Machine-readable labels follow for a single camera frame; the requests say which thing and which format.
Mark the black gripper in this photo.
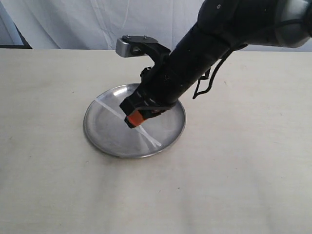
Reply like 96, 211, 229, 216
119, 43, 185, 128

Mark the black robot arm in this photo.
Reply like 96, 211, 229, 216
116, 0, 312, 128

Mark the round silver metal plate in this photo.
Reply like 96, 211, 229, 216
83, 83, 186, 158

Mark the white backdrop cloth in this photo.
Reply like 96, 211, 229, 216
2, 0, 201, 50

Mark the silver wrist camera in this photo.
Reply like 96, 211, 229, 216
115, 35, 158, 58

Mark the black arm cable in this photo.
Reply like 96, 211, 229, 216
192, 43, 248, 99

